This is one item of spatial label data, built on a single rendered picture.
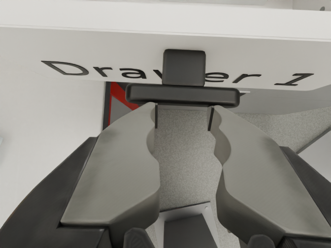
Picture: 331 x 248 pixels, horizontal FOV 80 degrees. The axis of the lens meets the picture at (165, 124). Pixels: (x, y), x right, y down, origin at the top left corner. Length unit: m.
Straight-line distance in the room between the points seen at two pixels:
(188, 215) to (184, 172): 0.21
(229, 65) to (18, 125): 0.29
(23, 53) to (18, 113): 0.17
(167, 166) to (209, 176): 0.22
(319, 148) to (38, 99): 1.19
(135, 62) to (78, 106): 0.16
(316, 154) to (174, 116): 0.73
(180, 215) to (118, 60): 0.99
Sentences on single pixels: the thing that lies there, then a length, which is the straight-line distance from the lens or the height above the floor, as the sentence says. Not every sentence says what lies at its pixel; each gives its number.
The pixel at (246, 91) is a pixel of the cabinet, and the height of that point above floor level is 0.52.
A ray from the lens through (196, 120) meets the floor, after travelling 1.05.
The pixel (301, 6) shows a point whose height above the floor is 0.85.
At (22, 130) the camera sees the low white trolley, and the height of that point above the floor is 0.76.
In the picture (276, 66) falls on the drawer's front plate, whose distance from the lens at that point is 0.18.
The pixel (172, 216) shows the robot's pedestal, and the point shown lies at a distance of 1.10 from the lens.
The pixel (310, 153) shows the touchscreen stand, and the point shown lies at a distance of 1.23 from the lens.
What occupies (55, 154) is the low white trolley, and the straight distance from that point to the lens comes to 0.32.
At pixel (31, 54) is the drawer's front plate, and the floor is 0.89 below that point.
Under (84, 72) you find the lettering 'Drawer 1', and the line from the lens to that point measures 0.21.
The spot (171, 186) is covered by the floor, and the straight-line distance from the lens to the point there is 1.07.
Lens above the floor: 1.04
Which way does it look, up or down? 87 degrees down
